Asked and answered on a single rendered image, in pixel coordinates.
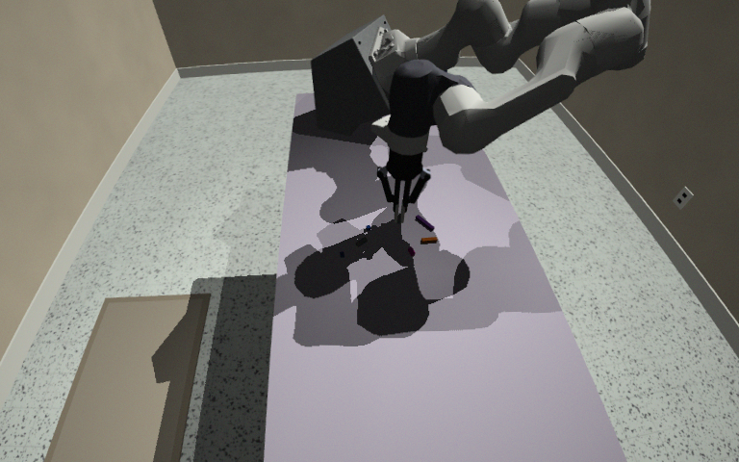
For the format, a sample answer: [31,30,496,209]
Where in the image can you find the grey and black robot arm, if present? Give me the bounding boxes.
[369,0,650,155]

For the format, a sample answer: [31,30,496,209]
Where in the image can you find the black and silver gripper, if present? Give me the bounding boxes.
[377,148,431,223]

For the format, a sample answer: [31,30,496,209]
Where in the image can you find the purple rod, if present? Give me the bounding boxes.
[416,215,435,231]

